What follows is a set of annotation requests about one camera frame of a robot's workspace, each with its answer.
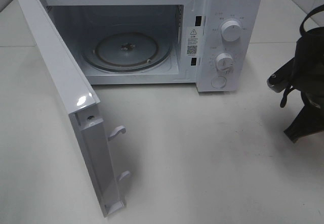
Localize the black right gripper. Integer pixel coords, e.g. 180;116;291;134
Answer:
284;57;323;143

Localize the round door release button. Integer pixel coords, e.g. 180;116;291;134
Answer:
211;76;226;88

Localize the white timer knob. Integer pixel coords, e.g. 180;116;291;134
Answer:
215;53;234;71

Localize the white microwave door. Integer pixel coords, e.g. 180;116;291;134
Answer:
18;0;130;217

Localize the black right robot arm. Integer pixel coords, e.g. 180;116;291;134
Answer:
280;32;323;143

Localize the upper white power knob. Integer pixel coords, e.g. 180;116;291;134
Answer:
220;19;242;42

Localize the white microwave oven body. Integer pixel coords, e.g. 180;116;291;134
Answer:
41;0;261;92

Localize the white warning label sticker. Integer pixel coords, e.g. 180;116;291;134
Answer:
186;27;199;56

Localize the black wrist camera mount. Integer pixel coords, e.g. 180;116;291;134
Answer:
267;58;297;93

